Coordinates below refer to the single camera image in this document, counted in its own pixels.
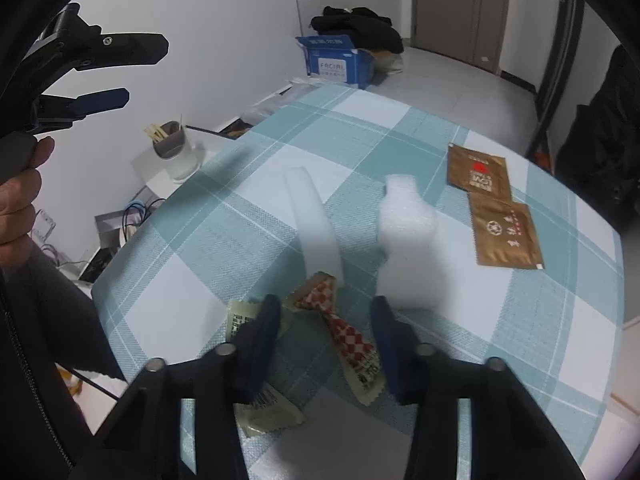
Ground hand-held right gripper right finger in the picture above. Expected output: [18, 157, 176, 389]
[371, 295, 561, 480]

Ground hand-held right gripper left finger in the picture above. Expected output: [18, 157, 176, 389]
[70, 294, 283, 480]

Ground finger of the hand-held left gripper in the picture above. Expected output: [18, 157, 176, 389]
[30, 87, 131, 133]
[30, 4, 170, 93]

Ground red checked snack wrapper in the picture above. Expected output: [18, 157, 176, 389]
[292, 272, 387, 407]

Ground beige barcode wrapper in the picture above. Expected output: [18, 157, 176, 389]
[227, 300, 308, 438]

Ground bottle-shaped white foam piece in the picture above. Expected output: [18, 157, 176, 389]
[376, 174, 441, 311]

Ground brown sachet with white emblem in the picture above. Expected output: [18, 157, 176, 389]
[469, 192, 545, 268]

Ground brown sachet with red mark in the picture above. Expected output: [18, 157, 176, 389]
[446, 144, 512, 195]

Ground person's left forearm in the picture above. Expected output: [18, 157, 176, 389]
[0, 247, 126, 383]

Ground person's left hand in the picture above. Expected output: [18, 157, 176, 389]
[0, 136, 55, 266]

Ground wooden chopsticks bundle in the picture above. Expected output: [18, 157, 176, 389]
[144, 115, 184, 144]

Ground grey and frosted cup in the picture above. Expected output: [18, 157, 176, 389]
[152, 121, 201, 182]

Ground teal checked tablecloth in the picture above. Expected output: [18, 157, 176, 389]
[91, 84, 626, 480]

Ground blue cardboard box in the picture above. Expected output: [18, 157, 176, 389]
[295, 35, 377, 90]

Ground black clothes pile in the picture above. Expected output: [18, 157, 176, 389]
[310, 6, 405, 54]

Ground person's black jacket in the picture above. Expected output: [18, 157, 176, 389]
[0, 265, 96, 480]

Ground beige cloth bag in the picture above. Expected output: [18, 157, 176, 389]
[372, 50, 404, 74]

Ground black backpack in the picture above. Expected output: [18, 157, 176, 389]
[555, 45, 640, 233]

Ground grey door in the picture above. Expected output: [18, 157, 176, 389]
[412, 0, 521, 73]

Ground black framed glass door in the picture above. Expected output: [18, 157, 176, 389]
[525, 0, 586, 158]

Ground black cables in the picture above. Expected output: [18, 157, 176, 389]
[121, 197, 167, 242]

